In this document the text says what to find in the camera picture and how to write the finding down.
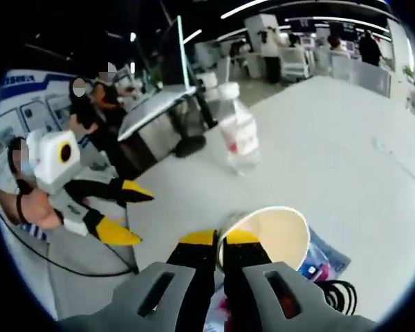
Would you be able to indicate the clear plastic water bottle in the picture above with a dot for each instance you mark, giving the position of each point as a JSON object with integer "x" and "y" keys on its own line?
{"x": 242, "y": 138}

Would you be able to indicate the person's left hand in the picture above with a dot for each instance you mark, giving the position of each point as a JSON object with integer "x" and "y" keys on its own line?
{"x": 41, "y": 207}

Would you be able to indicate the white blue wall display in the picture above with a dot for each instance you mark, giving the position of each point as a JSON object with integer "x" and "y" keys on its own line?
{"x": 52, "y": 110}

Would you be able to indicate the white blue plastic bag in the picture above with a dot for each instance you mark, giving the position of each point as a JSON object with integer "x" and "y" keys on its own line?
{"x": 332, "y": 249}

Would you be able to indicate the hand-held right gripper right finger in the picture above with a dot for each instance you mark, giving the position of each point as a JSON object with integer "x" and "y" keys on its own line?
{"x": 249, "y": 269}

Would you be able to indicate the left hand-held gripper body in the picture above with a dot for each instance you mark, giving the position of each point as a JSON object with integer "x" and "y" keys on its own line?
{"x": 52, "y": 162}

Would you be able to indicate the white table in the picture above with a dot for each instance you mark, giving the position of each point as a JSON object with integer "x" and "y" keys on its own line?
{"x": 332, "y": 155}

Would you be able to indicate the white office chair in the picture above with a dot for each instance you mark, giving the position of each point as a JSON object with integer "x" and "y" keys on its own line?
{"x": 294, "y": 62}

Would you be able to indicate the grey desk partition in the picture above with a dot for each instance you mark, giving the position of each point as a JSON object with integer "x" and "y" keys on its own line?
{"x": 359, "y": 76}

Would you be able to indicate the green potted plant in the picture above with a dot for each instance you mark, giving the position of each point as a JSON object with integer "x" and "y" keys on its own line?
{"x": 155, "y": 77}
{"x": 409, "y": 72}

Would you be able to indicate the small blue wrapper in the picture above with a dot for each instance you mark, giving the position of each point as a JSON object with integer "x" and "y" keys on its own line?
{"x": 320, "y": 271}

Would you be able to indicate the ceiling light strip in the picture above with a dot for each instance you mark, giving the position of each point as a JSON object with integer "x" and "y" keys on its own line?
{"x": 245, "y": 8}

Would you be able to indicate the white paper cup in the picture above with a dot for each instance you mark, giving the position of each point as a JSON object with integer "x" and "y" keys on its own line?
{"x": 283, "y": 235}

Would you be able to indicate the light blue face mask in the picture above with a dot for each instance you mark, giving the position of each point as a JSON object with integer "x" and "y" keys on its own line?
{"x": 29, "y": 168}

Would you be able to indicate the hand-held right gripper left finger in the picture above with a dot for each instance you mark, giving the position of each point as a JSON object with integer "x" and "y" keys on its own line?
{"x": 193, "y": 263}

